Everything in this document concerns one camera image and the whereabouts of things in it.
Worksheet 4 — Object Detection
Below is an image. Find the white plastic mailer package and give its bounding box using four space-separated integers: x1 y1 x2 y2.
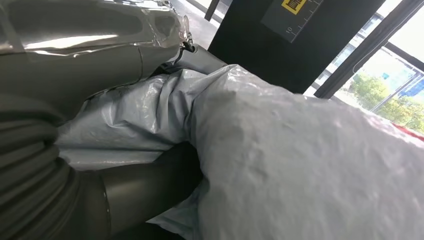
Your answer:
54 63 424 240

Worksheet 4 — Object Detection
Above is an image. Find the black inbound scanner machine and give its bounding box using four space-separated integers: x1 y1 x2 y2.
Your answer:
206 0 387 96

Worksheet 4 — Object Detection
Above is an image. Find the ruler label with yellow sticker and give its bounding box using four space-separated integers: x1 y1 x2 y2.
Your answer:
259 0 324 44

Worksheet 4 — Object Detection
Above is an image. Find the black vertical post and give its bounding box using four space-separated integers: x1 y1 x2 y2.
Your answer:
203 0 222 23

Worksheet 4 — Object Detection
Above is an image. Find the black window frame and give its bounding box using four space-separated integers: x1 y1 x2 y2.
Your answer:
312 0 424 100

